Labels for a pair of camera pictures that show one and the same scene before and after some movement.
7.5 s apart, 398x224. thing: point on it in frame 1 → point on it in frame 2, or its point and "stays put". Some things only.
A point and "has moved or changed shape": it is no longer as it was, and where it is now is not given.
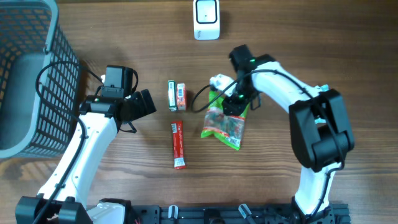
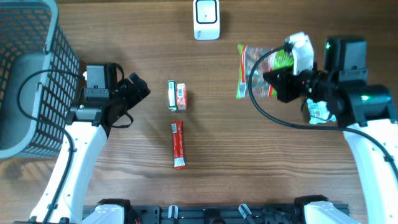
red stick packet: x=179 y=160 stays put
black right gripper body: x=239 y=99 → x=308 y=84
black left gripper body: x=138 y=106 → x=127 y=95
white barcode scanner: x=206 y=18 stays put
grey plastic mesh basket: x=40 y=81 stays put
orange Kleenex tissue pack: x=181 y=96 stays put
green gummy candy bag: x=227 y=129 has moved or changed shape
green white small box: x=172 y=96 stays put
